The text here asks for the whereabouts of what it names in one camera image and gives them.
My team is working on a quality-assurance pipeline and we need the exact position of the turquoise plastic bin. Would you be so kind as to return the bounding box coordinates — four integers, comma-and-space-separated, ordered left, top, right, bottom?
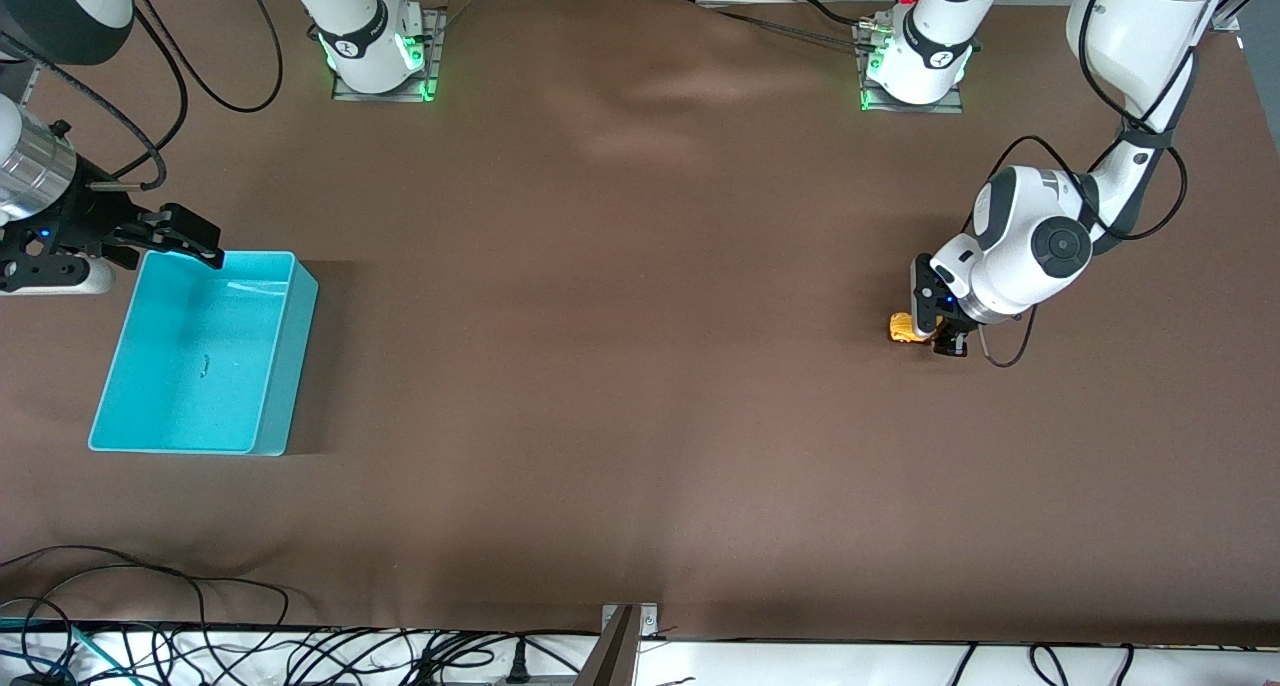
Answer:
88, 251, 319, 457

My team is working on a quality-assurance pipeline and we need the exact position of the brown table cloth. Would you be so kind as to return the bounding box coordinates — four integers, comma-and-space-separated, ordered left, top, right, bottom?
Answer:
0, 0, 1280, 647

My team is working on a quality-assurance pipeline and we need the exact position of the grey power strip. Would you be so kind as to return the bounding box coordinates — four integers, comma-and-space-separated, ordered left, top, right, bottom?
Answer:
425, 671, 591, 686

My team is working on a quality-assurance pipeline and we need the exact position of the braided black cable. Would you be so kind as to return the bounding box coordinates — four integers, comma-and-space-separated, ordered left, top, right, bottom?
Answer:
0, 36, 168, 191

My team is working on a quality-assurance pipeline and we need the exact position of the thin black looped cable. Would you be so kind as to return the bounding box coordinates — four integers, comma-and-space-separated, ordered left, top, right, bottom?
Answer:
125, 0, 284, 114

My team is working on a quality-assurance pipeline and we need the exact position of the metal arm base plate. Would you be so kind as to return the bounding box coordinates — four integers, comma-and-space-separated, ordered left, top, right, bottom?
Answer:
332, 6, 446, 103
858, 21, 966, 114

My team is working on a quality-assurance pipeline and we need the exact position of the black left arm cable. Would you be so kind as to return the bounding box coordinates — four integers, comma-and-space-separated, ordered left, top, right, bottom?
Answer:
975, 26, 1196, 369

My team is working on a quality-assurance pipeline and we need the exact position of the long black cable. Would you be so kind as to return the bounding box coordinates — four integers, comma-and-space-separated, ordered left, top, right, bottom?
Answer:
0, 544, 293, 657

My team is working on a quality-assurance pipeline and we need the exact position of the black base cable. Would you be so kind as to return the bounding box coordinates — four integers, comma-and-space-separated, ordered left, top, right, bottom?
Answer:
785, 0, 881, 32

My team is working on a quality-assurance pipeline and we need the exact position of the teal cable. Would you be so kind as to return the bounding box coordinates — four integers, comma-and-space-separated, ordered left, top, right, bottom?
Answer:
0, 618, 111, 682

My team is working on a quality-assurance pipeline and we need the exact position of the small metal bracket plate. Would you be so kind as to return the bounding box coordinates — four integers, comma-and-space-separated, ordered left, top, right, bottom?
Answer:
600, 603, 659, 639

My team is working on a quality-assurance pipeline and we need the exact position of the grey metal post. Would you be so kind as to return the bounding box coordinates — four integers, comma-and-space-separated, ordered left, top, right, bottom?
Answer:
575, 606, 641, 686

